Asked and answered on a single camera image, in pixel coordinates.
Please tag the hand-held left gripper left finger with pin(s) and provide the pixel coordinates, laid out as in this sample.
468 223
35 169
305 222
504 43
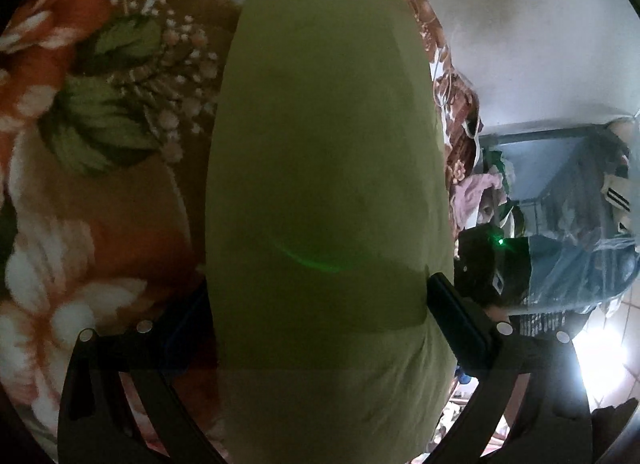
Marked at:
187 334

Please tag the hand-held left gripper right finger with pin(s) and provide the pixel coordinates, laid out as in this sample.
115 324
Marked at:
455 319

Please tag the light green garment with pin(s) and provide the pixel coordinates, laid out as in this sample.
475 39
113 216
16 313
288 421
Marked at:
325 143

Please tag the pink cloth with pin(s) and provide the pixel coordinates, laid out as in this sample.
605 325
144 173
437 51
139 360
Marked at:
470 194

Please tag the clear plastic bag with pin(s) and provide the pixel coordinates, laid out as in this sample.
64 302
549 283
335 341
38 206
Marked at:
580 269

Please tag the blue metal rack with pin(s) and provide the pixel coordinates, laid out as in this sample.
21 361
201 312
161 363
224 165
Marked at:
545 163

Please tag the black white striped garment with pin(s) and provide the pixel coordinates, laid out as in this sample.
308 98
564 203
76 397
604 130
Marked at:
617 204

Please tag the floral brown white blanket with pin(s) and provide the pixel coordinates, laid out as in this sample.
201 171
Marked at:
100 143

